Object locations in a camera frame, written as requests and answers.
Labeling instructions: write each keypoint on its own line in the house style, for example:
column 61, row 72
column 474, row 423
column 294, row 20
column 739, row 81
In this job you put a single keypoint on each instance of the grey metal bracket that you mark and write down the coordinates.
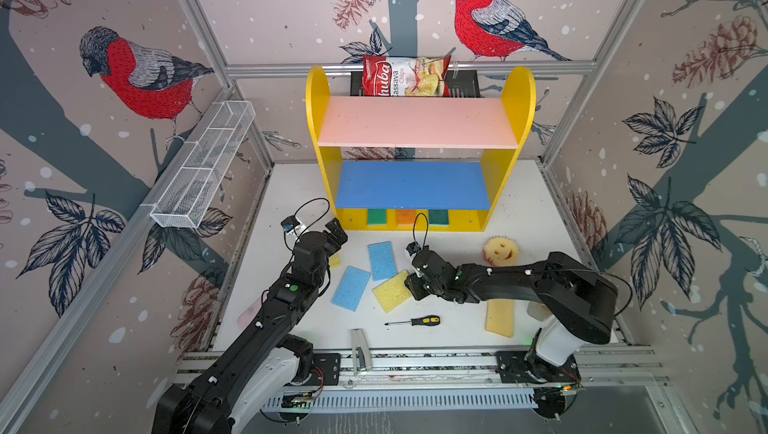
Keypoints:
column 361, row 355

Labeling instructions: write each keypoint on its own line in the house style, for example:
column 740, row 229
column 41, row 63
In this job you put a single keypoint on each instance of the orange foam sponge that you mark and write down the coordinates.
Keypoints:
column 405, row 217

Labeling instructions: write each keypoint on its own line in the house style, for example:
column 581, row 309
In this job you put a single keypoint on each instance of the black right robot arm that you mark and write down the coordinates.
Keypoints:
column 581, row 300

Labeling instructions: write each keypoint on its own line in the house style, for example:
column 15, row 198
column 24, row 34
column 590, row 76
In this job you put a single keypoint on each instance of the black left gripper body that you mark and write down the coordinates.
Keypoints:
column 321, row 272

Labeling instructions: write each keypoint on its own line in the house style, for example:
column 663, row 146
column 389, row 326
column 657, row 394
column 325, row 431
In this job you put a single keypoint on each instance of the red cassava chips bag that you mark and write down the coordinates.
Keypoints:
column 405, row 77

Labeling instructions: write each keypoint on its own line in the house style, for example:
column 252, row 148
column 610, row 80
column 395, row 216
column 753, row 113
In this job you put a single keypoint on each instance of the blue sponge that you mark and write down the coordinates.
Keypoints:
column 382, row 260
column 351, row 288

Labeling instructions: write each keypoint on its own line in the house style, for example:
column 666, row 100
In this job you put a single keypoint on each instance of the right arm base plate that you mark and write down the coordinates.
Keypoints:
column 523, row 367

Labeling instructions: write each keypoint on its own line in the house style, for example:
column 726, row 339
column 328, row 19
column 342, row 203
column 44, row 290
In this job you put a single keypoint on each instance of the yellow cellulose sponge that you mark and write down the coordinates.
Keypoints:
column 393, row 292

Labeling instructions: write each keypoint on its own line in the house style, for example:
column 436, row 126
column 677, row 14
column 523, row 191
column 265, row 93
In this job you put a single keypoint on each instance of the pale yellow sponge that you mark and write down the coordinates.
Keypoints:
column 500, row 317

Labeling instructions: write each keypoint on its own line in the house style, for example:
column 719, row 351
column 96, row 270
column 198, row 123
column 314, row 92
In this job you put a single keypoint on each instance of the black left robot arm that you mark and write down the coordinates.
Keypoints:
column 265, row 356

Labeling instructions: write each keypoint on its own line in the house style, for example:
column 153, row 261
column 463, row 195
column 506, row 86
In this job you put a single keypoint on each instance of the white wire mesh basket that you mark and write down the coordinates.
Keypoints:
column 191, row 191

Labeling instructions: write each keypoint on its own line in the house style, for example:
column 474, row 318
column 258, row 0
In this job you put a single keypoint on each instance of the yellow smiley face sponge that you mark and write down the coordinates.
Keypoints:
column 501, row 252

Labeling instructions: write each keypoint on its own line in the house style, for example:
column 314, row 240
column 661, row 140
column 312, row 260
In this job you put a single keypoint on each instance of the blue sponge lower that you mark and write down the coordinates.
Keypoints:
column 351, row 288

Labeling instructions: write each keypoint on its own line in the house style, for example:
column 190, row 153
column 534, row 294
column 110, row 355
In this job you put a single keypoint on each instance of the blue sponge upper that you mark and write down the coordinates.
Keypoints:
column 382, row 260

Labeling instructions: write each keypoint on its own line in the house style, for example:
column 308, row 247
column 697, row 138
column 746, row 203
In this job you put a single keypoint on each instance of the black yellow screwdriver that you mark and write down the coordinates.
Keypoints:
column 427, row 321

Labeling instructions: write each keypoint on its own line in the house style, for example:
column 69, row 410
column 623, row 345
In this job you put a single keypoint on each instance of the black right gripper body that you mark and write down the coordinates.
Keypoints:
column 435, row 288

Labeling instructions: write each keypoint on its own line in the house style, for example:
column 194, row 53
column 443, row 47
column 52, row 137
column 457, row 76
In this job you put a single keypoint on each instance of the yellow wooden shelf unit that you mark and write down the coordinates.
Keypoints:
column 455, row 154

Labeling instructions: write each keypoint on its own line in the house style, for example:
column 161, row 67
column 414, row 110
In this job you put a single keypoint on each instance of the dark green scouring sponge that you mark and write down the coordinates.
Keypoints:
column 439, row 217

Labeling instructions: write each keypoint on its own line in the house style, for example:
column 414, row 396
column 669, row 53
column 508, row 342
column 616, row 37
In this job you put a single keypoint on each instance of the aluminium rail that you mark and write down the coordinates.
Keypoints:
column 611, row 365

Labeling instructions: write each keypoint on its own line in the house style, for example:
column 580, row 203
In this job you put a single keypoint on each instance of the small amber glass jar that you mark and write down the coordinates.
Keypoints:
column 538, row 311

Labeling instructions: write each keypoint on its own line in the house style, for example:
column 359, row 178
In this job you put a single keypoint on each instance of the light green foam sponge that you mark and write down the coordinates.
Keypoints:
column 377, row 217

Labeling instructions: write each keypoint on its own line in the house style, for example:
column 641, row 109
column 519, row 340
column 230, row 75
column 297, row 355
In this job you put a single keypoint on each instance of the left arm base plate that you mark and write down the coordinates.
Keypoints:
column 318, row 368

